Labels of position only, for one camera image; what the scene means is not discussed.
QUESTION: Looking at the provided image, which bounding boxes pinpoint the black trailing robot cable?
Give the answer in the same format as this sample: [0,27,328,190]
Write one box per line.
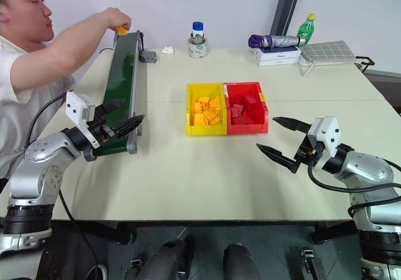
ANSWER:
[58,189,101,280]

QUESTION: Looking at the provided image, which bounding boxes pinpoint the dark rounded shape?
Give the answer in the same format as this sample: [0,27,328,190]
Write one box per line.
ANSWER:
[137,236,195,280]
[222,243,259,280]

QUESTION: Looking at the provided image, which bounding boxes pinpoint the purple grey folded umbrella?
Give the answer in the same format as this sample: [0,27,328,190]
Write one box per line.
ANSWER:
[248,34,306,49]

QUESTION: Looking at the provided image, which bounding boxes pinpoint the white bottle with blue cap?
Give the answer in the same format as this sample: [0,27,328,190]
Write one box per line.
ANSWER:
[191,21,206,44]

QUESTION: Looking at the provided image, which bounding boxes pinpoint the yellow plastic bin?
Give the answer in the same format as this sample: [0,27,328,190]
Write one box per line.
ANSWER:
[186,83,228,136]

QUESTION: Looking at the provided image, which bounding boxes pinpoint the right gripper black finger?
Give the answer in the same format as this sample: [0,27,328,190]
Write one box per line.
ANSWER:
[272,116,313,134]
[256,143,299,175]

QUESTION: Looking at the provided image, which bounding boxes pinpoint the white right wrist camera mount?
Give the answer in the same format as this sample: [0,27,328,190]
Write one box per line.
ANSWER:
[306,116,341,171]

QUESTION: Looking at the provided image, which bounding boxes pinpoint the green bottle with yellow cap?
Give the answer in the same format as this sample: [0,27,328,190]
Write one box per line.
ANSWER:
[296,13,316,44]

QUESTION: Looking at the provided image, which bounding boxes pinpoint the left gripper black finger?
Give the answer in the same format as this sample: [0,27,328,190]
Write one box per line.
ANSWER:
[93,98,127,118]
[114,114,145,137]

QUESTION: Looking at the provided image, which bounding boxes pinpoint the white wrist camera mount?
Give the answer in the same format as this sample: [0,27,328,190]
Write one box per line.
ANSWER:
[306,116,341,171]
[65,90,96,146]

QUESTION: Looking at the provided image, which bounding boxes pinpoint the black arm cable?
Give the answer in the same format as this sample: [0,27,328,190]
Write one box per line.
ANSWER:
[306,159,401,221]
[23,93,68,151]

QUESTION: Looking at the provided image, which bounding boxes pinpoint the white printed tape roll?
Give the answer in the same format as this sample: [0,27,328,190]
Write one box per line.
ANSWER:
[187,36,210,58]

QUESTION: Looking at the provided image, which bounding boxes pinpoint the black metal latch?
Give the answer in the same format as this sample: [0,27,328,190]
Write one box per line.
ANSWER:
[300,247,330,280]

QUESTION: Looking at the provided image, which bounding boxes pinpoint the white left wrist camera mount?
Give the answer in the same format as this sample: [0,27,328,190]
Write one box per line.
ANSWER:
[65,90,96,146]

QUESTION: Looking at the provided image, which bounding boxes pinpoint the grey diagonal beam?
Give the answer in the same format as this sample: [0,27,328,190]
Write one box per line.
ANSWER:
[269,0,305,36]

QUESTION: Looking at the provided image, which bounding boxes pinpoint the person in white shirt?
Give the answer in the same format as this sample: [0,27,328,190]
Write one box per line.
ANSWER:
[0,0,76,180]

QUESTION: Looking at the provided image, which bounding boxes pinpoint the white gridded pad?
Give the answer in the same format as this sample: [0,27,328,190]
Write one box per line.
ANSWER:
[299,40,357,65]

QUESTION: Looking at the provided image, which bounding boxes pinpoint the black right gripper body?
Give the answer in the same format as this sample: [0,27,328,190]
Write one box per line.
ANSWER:
[293,133,326,168]

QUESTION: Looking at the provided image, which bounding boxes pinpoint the red plastic bin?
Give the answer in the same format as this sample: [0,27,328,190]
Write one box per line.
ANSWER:
[222,81,269,135]

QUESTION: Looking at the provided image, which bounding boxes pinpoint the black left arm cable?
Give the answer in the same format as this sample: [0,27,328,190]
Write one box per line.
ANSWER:
[23,93,68,151]

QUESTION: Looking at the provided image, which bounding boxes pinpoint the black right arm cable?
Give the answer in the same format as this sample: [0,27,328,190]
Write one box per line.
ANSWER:
[306,159,401,221]

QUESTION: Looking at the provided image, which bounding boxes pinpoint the green conveyor belt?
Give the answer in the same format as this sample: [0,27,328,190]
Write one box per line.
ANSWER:
[83,29,147,162]

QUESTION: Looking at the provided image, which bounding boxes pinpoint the dark brown clamp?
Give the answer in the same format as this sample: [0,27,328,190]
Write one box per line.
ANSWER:
[354,56,376,73]

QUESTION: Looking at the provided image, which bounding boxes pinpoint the black table frame bracket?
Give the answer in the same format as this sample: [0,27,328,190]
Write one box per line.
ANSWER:
[311,223,358,246]
[53,220,137,246]

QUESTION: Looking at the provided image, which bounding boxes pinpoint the white flat carton box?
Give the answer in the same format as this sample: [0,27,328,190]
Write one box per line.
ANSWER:
[257,56,301,67]
[254,46,302,60]

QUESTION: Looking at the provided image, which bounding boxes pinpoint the person's hand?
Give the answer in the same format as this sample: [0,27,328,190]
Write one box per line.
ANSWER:
[103,6,133,31]

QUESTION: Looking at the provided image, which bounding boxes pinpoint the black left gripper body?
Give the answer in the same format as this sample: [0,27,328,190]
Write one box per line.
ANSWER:
[86,118,117,145]

